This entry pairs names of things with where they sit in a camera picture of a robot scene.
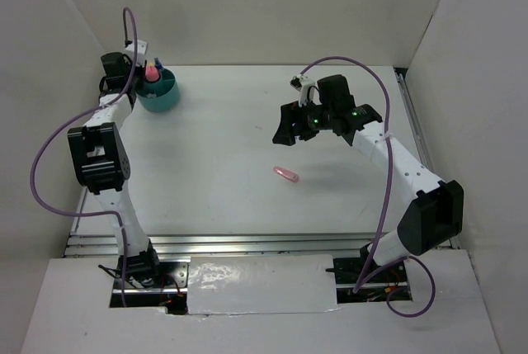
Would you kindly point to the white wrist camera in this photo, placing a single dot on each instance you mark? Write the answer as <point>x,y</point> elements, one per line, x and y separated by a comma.
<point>306,88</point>
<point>138,51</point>

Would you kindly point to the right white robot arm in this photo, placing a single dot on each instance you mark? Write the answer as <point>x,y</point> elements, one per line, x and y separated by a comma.
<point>434,211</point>

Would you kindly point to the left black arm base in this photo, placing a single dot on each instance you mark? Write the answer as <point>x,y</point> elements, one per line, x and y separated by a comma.
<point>141,283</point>

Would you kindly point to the teal round compartment container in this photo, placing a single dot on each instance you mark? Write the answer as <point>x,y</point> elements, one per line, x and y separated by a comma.
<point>160,96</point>

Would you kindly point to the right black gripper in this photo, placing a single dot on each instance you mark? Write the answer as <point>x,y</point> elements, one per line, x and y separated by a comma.
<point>286,132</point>

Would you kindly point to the pink clear highlighter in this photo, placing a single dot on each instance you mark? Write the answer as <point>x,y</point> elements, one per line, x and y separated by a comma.
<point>286,174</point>

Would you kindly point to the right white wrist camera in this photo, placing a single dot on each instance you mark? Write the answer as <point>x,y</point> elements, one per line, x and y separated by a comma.
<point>306,88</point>

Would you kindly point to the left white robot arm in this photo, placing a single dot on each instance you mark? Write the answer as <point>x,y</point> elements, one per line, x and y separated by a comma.
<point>102,165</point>

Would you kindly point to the aluminium front rail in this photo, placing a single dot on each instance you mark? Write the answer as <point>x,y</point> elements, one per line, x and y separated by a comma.
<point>224,244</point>

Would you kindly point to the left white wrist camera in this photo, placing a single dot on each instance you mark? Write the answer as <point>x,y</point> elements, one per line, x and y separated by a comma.
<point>138,51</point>

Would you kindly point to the clear glue bottle blue cap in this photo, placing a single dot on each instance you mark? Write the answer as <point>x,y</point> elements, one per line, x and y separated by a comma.
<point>158,65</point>

